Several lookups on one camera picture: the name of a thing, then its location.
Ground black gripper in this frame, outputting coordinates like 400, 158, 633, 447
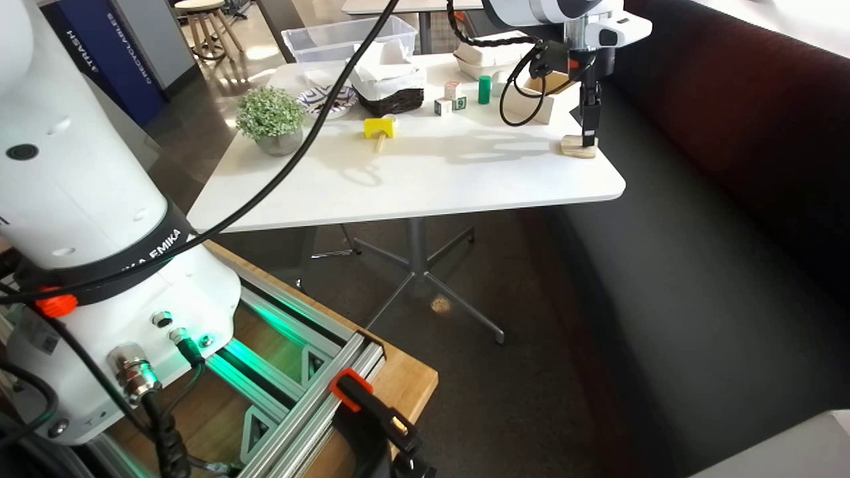
571, 73, 609, 149

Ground round light wooden block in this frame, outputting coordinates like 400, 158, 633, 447
555, 135, 602, 163

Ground white carton box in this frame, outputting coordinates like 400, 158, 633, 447
451, 40, 489, 79

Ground yellow toy object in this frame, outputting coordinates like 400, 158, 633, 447
361, 115, 400, 155

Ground dark sofa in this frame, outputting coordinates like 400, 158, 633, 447
530, 0, 850, 478

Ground white and black device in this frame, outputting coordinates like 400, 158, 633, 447
347, 38, 430, 119

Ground white background table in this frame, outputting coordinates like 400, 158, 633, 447
341, 0, 489, 57

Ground metal table base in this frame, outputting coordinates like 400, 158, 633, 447
309, 216, 510, 345

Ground black white patterned bowl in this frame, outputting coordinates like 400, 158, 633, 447
301, 79, 361, 117

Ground clear plastic bin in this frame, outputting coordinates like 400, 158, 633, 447
280, 14, 421, 82

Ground wooden mounting board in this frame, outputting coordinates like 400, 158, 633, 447
109, 237, 441, 478

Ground potted green plant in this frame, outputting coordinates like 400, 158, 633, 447
234, 85, 311, 160

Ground orange black clamp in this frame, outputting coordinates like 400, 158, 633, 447
328, 366, 439, 478

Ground wooden stool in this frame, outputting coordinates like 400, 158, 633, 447
174, 0, 254, 91

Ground blue cabinet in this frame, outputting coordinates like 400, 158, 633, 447
37, 0, 200, 127

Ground aluminium profile frame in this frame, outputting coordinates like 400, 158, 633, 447
200, 283, 388, 478

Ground black base cable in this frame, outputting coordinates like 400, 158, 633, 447
138, 385, 196, 478

